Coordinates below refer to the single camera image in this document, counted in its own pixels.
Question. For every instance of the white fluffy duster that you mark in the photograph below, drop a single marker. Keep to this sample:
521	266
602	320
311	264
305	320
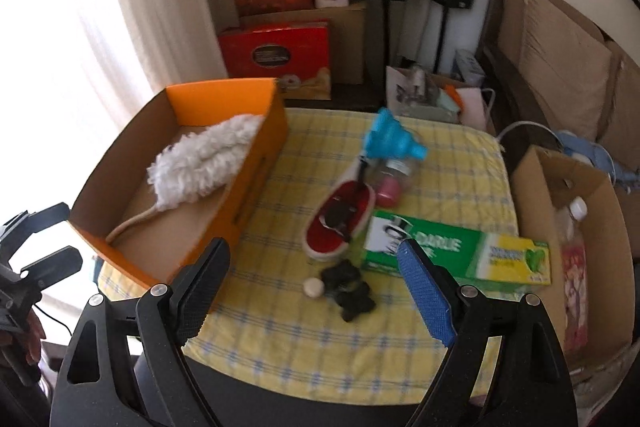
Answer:
195	166

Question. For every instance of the clear plastic bottle white cap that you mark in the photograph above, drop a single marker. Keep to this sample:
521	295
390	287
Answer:
574	262

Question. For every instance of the orange cardboard box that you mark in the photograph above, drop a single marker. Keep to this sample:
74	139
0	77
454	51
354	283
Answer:
116	190

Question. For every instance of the tan sofa cushion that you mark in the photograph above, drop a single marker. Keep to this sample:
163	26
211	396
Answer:
619	132
562	58

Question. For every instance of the person's left hand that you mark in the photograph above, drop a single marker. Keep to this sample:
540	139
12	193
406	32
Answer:
29	341

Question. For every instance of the blue collapsible funnel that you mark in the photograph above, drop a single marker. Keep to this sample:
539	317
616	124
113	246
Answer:
389	139

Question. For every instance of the black knob piece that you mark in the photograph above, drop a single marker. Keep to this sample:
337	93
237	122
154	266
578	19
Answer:
344	284

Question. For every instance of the red gift box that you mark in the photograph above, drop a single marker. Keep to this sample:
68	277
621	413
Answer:
296	55

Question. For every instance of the yellow plaid table mat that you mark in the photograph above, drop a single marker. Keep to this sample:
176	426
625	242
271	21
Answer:
264	330

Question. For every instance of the black metal clip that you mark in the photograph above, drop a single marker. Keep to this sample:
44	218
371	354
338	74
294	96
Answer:
337	218

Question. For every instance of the green Darlie toothpaste box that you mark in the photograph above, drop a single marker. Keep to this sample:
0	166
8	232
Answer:
468	255

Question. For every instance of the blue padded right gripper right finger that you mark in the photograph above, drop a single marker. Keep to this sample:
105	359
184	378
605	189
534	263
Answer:
531	383

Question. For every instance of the clear bottle pink cap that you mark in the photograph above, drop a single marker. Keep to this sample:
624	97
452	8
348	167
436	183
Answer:
391	178

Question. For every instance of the brown cardboard box behind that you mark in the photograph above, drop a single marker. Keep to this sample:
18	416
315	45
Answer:
346	35

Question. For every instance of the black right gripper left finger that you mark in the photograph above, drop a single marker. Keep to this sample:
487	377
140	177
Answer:
124	365

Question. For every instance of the wooden cork stopper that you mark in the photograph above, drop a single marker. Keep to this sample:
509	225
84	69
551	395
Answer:
313	288

